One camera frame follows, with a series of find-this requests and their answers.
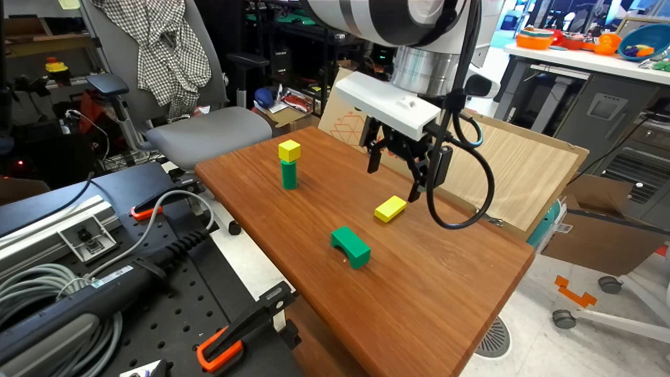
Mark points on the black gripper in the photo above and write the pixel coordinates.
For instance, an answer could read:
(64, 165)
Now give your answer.
(425, 158)

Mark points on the yellow rectangular block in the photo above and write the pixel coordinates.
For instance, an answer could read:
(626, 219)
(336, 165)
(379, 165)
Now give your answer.
(390, 208)

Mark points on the green rectangular arch block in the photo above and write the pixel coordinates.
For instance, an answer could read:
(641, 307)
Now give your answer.
(355, 248)

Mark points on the small yellow cube block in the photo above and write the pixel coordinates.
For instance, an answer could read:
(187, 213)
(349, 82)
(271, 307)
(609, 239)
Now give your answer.
(290, 152)

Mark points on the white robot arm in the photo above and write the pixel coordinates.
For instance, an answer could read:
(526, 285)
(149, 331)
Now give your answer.
(434, 72)

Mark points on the green cylinder block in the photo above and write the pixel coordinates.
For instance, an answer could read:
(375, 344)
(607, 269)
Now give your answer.
(290, 179)

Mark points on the cardboard box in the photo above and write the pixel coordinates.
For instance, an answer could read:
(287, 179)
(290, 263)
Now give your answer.
(531, 170)

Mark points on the wooden table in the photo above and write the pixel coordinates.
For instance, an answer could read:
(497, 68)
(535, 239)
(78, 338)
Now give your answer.
(405, 298)

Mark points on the grey office chair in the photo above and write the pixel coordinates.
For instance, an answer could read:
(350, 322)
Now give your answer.
(202, 133)

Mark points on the grey cabinet desk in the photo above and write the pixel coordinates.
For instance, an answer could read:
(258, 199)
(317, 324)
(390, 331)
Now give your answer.
(606, 105)

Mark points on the patterned cloth on chair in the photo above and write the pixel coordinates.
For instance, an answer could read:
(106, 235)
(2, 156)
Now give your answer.
(172, 63)

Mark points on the orange black clamp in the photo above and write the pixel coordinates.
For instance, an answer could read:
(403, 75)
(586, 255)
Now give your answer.
(147, 208)
(226, 344)

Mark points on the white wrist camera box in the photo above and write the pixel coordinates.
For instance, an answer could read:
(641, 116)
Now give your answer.
(385, 103)

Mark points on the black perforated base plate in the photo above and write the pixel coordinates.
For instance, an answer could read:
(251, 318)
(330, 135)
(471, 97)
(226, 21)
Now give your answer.
(137, 310)

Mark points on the aluminium rail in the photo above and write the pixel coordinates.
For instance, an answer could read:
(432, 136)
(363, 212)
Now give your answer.
(84, 230)

